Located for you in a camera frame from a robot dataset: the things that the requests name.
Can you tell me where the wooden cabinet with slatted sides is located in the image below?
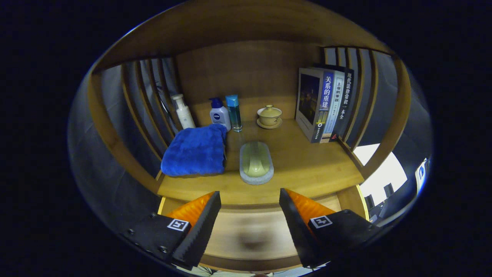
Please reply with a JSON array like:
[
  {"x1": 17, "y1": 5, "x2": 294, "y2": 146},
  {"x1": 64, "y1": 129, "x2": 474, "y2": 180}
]
[{"x1": 86, "y1": 0, "x2": 412, "y2": 274}]

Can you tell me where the white pump bottle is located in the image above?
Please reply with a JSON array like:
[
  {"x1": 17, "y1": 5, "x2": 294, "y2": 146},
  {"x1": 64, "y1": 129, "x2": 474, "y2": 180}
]
[{"x1": 171, "y1": 94, "x2": 196, "y2": 130}]

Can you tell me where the book with dark cover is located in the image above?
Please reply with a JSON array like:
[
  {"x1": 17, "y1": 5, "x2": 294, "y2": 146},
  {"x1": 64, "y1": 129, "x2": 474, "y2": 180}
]
[{"x1": 295, "y1": 68, "x2": 334, "y2": 144}]

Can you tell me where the clear blue bottle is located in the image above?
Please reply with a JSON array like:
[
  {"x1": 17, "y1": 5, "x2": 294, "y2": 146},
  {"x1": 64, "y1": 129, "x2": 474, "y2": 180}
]
[{"x1": 225, "y1": 95, "x2": 243, "y2": 132}]

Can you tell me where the blue and white object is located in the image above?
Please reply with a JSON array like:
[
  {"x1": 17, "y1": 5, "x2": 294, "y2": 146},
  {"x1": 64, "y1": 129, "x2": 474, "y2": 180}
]
[{"x1": 417, "y1": 159, "x2": 430, "y2": 185}]

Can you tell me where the beige lidded teacup with saucer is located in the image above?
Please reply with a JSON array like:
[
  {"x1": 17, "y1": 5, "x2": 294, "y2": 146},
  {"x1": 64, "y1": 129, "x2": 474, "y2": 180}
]
[{"x1": 256, "y1": 105, "x2": 283, "y2": 129}]

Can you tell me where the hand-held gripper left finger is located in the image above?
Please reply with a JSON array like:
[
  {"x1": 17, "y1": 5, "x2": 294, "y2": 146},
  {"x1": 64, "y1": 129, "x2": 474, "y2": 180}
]
[{"x1": 122, "y1": 191, "x2": 222, "y2": 271}]

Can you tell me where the wooden countertop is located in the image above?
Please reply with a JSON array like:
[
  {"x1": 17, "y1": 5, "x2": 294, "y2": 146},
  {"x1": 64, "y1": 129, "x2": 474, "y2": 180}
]
[{"x1": 158, "y1": 119, "x2": 365, "y2": 206}]

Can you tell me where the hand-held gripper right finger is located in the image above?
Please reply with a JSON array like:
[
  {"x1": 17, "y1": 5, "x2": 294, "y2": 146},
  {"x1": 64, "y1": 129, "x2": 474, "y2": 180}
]
[{"x1": 279, "y1": 188, "x2": 381, "y2": 269}]

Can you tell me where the wooden drawer with black knob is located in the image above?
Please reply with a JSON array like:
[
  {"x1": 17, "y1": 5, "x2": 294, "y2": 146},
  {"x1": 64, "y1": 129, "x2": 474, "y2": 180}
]
[{"x1": 157, "y1": 192, "x2": 370, "y2": 274}]

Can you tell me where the green handled grey scrub brush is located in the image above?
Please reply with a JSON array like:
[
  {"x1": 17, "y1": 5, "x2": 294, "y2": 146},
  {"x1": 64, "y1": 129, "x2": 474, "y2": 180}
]
[{"x1": 239, "y1": 141, "x2": 274, "y2": 185}]

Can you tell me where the white lotion bottle blue cap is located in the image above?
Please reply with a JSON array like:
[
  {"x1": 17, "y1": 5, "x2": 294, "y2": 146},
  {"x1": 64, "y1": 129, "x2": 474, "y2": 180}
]
[{"x1": 209, "y1": 97, "x2": 232, "y2": 132}]

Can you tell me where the blue fluffy towel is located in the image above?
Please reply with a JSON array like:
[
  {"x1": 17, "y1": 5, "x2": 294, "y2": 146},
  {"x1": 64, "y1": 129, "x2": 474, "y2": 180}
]
[{"x1": 161, "y1": 124, "x2": 228, "y2": 177}]

